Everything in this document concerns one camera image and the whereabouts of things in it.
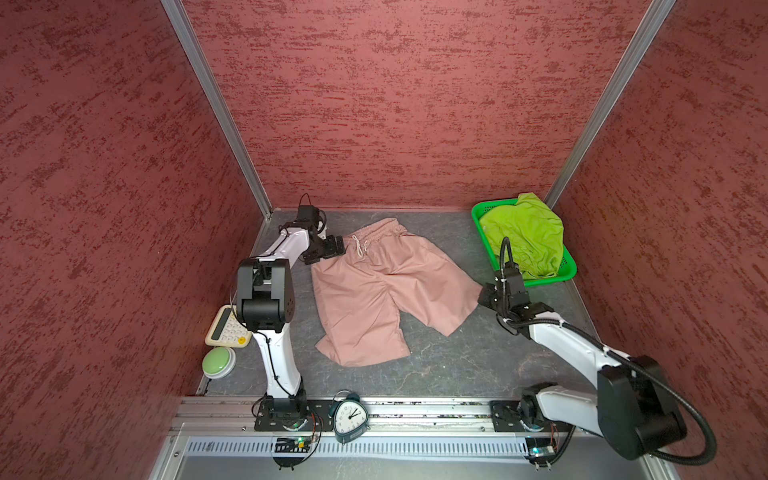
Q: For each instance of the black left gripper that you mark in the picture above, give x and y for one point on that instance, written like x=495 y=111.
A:
x=330 y=252

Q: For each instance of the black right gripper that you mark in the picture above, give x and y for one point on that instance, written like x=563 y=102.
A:
x=484 y=293

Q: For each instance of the pink shorts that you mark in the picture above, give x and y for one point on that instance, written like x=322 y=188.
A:
x=385 y=272

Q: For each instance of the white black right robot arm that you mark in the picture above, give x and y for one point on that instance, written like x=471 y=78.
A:
x=627 y=405

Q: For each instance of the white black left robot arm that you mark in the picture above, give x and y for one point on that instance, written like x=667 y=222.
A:
x=265 y=304

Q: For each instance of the lime green shorts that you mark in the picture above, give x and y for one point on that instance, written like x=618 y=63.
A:
x=525 y=234

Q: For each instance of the green plastic basket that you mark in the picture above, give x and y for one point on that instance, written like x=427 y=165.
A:
x=564 y=273

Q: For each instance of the beige calculator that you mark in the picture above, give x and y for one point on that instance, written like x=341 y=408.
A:
x=226 y=331

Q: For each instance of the green push button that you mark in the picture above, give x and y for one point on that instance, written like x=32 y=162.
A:
x=219 y=363

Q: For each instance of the right controller board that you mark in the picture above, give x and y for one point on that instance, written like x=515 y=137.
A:
x=540 y=452

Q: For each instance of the controller board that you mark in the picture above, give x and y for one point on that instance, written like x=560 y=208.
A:
x=540 y=452
x=290 y=452

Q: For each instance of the teal alarm clock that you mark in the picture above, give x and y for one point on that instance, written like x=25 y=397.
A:
x=349 y=416

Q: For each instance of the left controller board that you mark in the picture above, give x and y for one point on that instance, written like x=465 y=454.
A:
x=290 y=452

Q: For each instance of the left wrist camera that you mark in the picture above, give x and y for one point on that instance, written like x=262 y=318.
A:
x=308 y=214

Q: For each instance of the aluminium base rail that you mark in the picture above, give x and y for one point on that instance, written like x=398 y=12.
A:
x=398 y=416

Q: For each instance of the left aluminium corner post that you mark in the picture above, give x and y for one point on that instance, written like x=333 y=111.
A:
x=188 y=39

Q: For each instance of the aluminium corner post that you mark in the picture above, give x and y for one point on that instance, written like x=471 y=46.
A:
x=188 y=39
x=640 y=42

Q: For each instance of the right aluminium corner post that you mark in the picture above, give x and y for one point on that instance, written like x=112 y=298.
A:
x=640 y=42

